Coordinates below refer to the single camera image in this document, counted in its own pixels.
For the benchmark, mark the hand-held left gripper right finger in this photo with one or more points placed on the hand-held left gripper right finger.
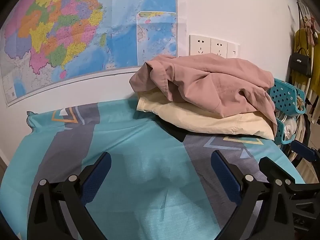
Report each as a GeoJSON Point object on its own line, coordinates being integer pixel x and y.
{"type": "Point", "coordinates": [225, 177]}

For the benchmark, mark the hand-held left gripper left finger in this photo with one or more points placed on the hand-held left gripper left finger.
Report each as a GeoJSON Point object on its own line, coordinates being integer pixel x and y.
{"type": "Point", "coordinates": [96, 177]}

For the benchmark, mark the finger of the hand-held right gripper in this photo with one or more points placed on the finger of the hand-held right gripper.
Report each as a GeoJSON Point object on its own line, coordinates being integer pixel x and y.
{"type": "Point", "coordinates": [303, 150]}
{"type": "Point", "coordinates": [277, 168]}

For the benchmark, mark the pink zip jacket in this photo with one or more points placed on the pink zip jacket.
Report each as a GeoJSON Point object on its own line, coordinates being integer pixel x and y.
{"type": "Point", "coordinates": [207, 80]}

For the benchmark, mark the teal plastic basket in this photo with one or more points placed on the teal plastic basket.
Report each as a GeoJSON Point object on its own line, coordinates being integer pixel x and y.
{"type": "Point", "coordinates": [287, 95]}
{"type": "Point", "coordinates": [282, 130]}

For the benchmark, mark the teal patterned bedsheet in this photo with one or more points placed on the teal patterned bedsheet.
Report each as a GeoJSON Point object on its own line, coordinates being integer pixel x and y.
{"type": "Point", "coordinates": [140, 160]}

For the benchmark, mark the cream garment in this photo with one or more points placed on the cream garment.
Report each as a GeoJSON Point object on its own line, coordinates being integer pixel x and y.
{"type": "Point", "coordinates": [200, 121]}

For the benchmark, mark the black handbag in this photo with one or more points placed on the black handbag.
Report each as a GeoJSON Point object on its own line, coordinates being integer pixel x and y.
{"type": "Point", "coordinates": [300, 63]}

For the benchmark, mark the yellow hanging garment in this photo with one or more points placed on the yellow hanging garment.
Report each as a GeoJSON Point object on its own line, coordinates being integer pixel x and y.
{"type": "Point", "coordinates": [315, 52]}

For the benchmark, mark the hanging plush toy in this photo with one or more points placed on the hanging plush toy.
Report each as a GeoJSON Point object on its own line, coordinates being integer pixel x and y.
{"type": "Point", "coordinates": [310, 28]}

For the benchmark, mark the white wall socket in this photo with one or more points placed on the white wall socket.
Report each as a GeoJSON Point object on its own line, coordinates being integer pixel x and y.
{"type": "Point", "coordinates": [233, 51]}
{"type": "Point", "coordinates": [219, 48]}
{"type": "Point", "coordinates": [199, 45]}

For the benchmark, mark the colourful wall map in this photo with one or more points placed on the colourful wall map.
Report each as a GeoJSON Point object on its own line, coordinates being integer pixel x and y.
{"type": "Point", "coordinates": [82, 30]}

